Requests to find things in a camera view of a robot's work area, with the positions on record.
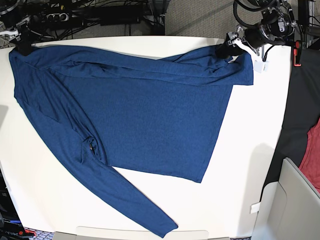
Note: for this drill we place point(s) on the grey plastic bin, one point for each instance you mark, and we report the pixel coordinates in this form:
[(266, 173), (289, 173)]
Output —
[(289, 208)]

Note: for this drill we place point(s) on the white power strip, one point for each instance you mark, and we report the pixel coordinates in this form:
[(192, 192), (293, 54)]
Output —
[(57, 17)]

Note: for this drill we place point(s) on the black aluminium frame post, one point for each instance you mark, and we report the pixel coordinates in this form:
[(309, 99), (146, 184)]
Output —
[(158, 9)]

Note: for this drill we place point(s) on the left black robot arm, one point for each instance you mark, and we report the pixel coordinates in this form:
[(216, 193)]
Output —
[(276, 28)]

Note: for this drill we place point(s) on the red cloth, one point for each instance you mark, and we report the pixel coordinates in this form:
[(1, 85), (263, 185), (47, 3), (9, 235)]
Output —
[(310, 165)]

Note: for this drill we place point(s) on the blue long-sleeve shirt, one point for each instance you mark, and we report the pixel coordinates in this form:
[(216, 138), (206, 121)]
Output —
[(98, 110)]

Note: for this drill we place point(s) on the black box with label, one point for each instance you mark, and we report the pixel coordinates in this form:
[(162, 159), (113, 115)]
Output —
[(8, 230)]

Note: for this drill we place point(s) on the red black clamp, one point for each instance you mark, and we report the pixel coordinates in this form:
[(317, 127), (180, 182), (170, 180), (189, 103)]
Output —
[(297, 52)]

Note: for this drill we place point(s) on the small red clamp bottom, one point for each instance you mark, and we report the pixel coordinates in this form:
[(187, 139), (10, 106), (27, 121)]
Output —
[(27, 233)]

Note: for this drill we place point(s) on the dark grey cloth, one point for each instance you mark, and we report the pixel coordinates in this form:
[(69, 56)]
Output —
[(302, 112)]

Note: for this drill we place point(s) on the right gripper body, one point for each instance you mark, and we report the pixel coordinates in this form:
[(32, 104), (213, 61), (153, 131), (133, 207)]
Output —
[(16, 33)]

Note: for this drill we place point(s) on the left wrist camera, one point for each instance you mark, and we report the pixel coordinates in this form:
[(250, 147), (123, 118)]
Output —
[(260, 66)]

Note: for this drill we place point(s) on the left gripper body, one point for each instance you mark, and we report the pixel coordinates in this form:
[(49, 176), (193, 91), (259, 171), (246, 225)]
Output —
[(254, 38)]

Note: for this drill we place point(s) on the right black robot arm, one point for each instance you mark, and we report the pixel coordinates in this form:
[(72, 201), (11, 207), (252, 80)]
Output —
[(11, 12)]

